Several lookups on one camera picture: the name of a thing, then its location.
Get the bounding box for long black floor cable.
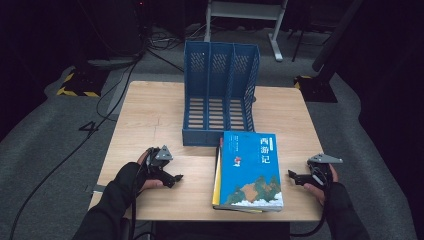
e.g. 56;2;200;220
9;59;140;240

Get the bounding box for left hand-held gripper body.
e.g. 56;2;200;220
145;144;174;179

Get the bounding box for right hand-held gripper cable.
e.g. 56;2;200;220
289;199;329;238

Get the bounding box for blue plastic file rack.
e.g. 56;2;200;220
181;40;261;148

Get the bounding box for left hand-held gripper cable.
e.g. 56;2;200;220
128;156;151;240

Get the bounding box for yellow book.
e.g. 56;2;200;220
211;146;264;214

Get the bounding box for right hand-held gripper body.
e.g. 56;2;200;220
307;153;344;190

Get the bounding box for hand-held gripper cable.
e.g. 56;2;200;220
289;199;329;238
128;156;151;240

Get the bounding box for white metal stand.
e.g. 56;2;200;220
203;0;290;63

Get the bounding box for short black floor cable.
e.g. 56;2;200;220
146;49;185;72

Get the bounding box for bundle of floor cables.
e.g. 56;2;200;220
146;26;208;51

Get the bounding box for black yellow striped floor base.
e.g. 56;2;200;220
55;68;109;98
293;74;338;104

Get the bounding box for person's left hand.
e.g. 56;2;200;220
121;150;164;201

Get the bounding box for person's right hand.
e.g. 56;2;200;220
303;165;349;208

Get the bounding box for black tripod legs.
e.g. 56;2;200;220
287;28;334;63

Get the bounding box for black pole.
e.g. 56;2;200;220
311;0;364;73

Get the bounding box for blue book with mountain picture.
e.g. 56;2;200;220
218;130;285;212

